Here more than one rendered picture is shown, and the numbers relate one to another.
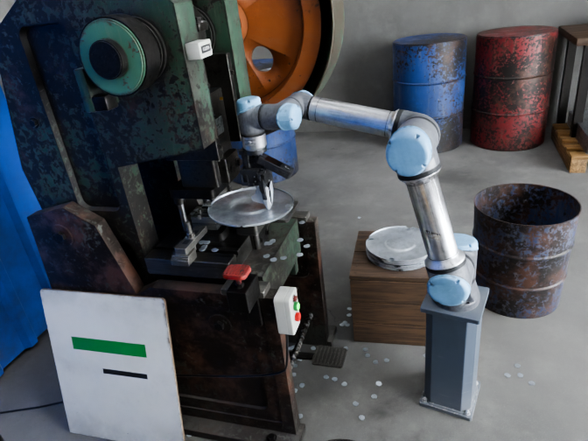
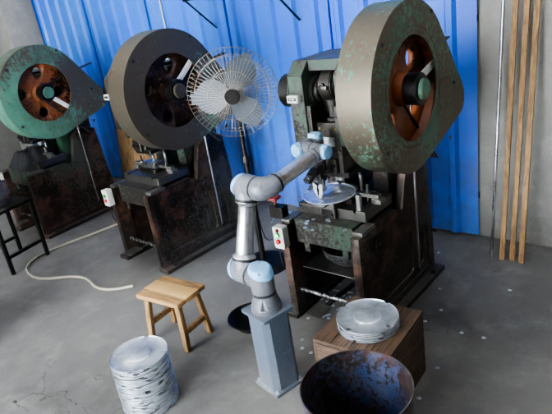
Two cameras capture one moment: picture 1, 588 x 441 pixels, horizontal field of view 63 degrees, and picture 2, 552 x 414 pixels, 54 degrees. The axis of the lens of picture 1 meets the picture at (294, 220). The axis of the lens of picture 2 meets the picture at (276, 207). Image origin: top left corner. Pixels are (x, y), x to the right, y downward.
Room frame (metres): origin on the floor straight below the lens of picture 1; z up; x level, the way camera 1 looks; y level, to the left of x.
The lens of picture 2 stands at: (2.25, -2.54, 1.86)
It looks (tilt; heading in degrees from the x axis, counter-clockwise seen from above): 22 degrees down; 113
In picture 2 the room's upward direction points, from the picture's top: 9 degrees counter-clockwise
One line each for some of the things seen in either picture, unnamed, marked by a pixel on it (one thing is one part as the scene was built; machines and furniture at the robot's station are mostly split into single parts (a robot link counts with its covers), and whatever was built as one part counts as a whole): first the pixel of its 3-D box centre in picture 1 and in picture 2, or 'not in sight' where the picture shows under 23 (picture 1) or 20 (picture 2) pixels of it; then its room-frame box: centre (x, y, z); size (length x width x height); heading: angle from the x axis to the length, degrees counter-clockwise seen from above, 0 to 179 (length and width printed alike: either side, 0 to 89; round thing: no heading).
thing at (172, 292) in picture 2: not in sight; (176, 313); (0.52, -0.21, 0.16); 0.34 x 0.24 x 0.34; 167
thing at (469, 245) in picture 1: (457, 256); (260, 277); (1.26, -0.50, 0.62); 0.13 x 0.12 x 0.14; 152
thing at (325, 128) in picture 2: (206, 135); (333, 144); (1.49, 0.24, 1.04); 0.17 x 0.15 x 0.30; 70
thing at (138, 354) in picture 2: not in sight; (138, 353); (0.63, -0.74, 0.29); 0.29 x 0.29 x 0.01
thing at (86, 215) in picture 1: (158, 329); (324, 221); (1.30, 0.50, 0.45); 0.92 x 0.12 x 0.90; 70
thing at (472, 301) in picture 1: (456, 285); (265, 298); (1.27, -0.50, 0.50); 0.15 x 0.15 x 0.10
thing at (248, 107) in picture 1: (251, 115); (315, 143); (1.43, 0.09, 1.10); 0.09 x 0.08 x 0.11; 62
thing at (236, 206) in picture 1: (250, 206); (328, 193); (1.46, 0.14, 0.79); 0.29 x 0.29 x 0.01
